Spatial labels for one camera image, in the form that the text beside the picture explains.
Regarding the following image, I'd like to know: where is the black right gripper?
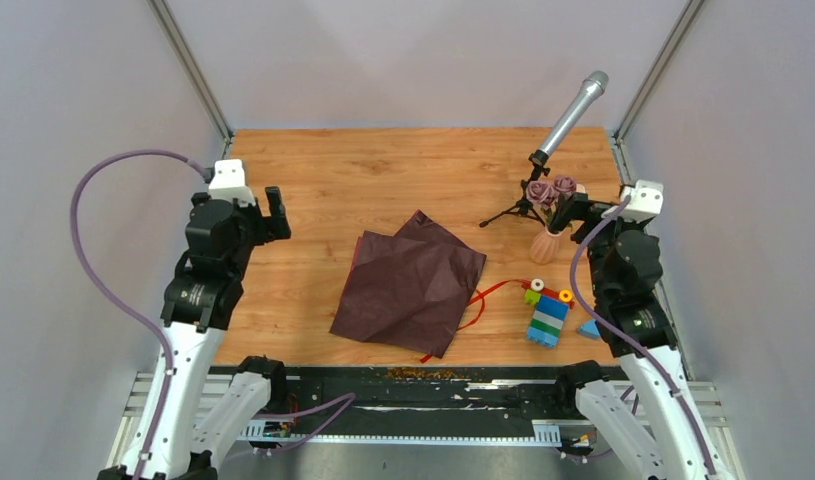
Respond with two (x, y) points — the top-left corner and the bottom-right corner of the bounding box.
(549, 192), (644, 299)

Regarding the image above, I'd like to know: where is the mauve rose stem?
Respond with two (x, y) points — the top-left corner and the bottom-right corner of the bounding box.
(553, 175), (578, 197)
(525, 180), (560, 225)

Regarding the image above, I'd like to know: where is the red ribbon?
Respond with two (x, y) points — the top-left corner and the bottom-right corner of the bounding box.
(407, 278), (530, 366)

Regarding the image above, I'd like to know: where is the maroon flower bouquet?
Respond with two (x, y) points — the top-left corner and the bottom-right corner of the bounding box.
(330, 210), (487, 358)

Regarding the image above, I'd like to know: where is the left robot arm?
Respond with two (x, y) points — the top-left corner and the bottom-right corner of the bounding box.
(98, 186), (291, 479)

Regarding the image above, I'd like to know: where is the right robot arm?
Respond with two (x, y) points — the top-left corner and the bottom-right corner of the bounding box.
(548, 182), (735, 479)

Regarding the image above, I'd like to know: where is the pink ribbed vase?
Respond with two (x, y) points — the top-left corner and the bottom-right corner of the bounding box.
(529, 228), (563, 265)

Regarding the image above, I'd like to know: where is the black tripod stand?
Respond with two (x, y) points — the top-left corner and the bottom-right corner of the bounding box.
(478, 149), (550, 228)

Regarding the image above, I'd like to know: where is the colourful toy block stack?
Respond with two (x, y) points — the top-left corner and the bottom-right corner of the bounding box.
(524, 278), (574, 349)

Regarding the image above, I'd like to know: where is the blue triangular toy block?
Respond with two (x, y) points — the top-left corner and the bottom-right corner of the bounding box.
(577, 319), (601, 340)

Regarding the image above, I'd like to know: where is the silver microphone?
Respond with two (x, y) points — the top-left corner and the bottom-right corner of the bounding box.
(532, 70), (609, 165)

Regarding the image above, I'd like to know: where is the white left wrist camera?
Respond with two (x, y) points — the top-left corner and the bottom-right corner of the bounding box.
(207, 159), (257, 207)

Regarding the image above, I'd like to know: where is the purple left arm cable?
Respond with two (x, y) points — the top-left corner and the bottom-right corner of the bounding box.
(69, 149), (213, 480)

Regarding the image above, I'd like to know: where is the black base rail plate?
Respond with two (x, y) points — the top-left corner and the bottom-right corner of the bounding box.
(263, 366), (591, 439)

